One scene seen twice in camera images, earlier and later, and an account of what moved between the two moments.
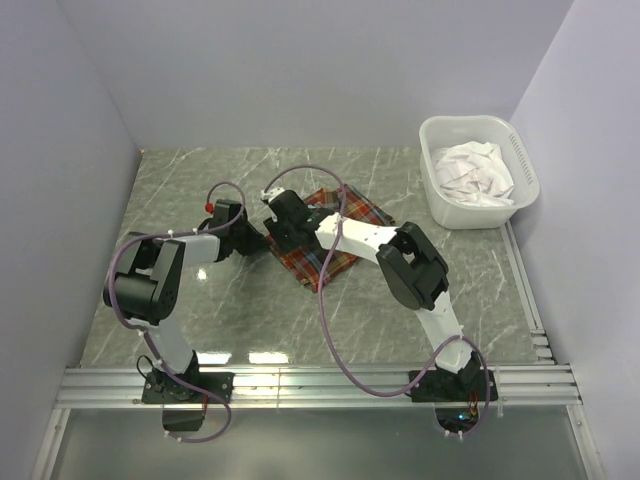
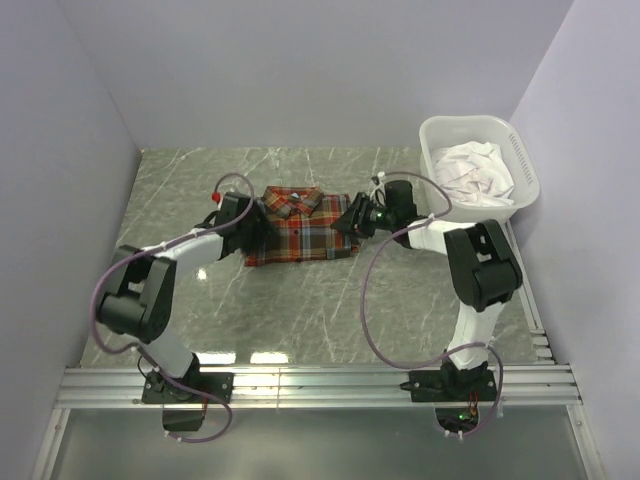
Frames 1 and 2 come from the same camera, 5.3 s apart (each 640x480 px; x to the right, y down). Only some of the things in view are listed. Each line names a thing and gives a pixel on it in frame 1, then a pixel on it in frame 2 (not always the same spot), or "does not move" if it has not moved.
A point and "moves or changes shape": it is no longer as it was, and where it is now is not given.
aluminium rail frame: [543, 384] does not move
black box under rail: [182, 419] does not move
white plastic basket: [476, 171] does not move
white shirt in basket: [475, 173] does not move
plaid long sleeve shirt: [313, 265] moves or changes shape
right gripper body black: [282, 235] -> [373, 218]
